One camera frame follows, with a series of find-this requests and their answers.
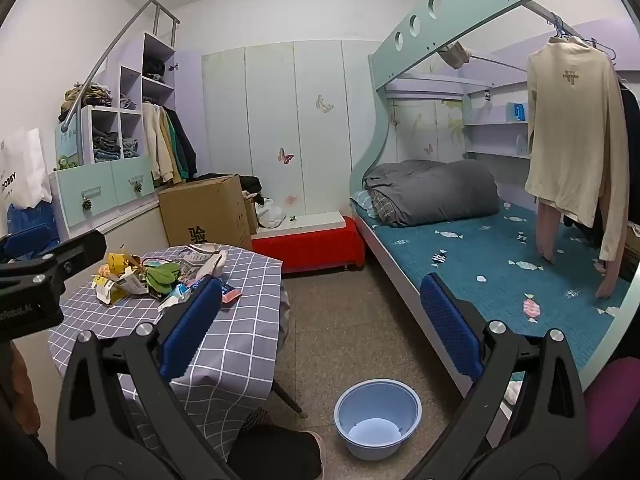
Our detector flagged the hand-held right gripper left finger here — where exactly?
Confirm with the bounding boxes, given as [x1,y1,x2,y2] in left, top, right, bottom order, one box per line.
[56,277,241,480]

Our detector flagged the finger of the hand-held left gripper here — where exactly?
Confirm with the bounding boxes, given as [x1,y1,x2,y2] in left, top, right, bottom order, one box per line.
[47,230,108,282]
[0,225,60,265]

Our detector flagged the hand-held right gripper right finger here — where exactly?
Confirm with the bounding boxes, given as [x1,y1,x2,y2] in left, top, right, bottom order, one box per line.
[402,272,601,480]

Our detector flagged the blue plastic basin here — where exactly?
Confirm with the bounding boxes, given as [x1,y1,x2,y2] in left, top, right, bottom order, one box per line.
[334,380,422,461]

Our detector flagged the person's left forearm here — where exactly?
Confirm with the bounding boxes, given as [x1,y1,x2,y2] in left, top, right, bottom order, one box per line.
[7,342,42,436]

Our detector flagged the yellow snack packet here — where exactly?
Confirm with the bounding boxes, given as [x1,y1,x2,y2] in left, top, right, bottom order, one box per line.
[108,250,143,277]

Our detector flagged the white and yellow carton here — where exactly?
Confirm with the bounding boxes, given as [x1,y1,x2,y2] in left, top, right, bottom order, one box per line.
[94,275,136,307]

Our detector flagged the grey checked tablecloth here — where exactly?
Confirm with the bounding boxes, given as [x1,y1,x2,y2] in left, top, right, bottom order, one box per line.
[47,245,291,453]

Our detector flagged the green wrapper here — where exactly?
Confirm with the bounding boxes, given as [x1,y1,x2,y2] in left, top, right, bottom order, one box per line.
[142,260,182,295]

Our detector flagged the teal printed bed sheet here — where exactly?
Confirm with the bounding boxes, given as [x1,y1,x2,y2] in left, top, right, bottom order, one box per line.
[357,197,636,371]

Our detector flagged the crumpled newspaper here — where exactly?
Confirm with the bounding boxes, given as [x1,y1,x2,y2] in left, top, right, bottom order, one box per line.
[172,245,228,281]

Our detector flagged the teal drawer unit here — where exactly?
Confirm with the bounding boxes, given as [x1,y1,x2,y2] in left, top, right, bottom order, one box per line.
[50,152,157,241]

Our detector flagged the white shopping bag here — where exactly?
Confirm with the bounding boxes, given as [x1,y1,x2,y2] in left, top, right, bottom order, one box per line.
[0,127,53,209]

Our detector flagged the folded clothes stack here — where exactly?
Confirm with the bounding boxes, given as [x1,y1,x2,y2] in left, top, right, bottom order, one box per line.
[91,130,140,161]

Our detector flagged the black table leg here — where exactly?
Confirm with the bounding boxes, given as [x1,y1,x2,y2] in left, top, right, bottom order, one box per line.
[270,380,308,418]

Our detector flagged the brown cardboard box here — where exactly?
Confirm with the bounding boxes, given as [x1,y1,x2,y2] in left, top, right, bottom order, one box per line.
[157,174,254,251]

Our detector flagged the cream hanging jacket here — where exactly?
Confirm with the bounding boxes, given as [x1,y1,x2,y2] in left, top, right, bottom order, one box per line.
[142,102,173,186]

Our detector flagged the pink hanging trousers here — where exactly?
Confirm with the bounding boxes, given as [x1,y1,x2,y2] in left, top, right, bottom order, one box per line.
[536,180,626,301]

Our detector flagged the grey duvet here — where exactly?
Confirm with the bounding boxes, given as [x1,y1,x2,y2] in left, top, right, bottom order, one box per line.
[363,159,501,227]

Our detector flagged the red storage box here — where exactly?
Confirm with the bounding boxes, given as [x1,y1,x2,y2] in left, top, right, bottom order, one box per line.
[250,212,365,275]

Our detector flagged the person's black shoe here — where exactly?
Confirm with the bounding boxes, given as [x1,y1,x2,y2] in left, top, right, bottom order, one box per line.
[227,407,326,480]

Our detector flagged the green hanging jacket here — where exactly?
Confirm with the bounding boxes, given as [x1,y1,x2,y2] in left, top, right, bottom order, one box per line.
[167,110,190,183]

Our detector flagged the black hanging jacket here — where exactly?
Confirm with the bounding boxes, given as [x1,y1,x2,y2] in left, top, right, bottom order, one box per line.
[175,107,199,181]

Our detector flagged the blue checked pillow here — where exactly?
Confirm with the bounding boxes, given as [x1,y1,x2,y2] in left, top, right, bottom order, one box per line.
[349,190,381,220]

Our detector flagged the olive clothes pile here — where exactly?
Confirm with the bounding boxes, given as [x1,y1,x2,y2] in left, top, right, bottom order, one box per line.
[60,82,113,116]

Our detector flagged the white cubby shelf unit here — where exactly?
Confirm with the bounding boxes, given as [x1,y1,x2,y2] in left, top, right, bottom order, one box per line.
[80,31,177,166]

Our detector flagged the white wardrobe with butterfly stickers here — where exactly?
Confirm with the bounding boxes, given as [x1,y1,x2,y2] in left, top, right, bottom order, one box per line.
[201,40,373,221]

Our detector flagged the beige hanging sweater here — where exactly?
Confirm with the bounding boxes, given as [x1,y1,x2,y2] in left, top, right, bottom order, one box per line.
[524,36,632,263]

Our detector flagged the dark hanging garment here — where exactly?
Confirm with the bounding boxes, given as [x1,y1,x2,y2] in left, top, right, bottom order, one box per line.
[614,74,640,261]

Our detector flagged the grey metal stair rail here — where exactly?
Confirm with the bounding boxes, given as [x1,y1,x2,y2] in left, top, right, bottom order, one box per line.
[59,0,181,128]

